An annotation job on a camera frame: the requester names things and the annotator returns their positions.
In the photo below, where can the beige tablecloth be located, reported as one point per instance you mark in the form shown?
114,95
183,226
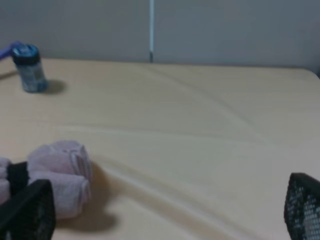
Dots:
179,152

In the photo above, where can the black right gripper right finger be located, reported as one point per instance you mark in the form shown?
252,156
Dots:
302,207

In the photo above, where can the blue labelled jar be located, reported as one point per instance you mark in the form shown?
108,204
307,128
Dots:
27,60

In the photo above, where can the purple frying pan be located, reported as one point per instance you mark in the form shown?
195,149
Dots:
7,51

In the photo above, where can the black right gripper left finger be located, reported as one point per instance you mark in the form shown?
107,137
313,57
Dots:
30,214

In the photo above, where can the pink rolled towel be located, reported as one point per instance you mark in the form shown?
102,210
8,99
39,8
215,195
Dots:
66,164

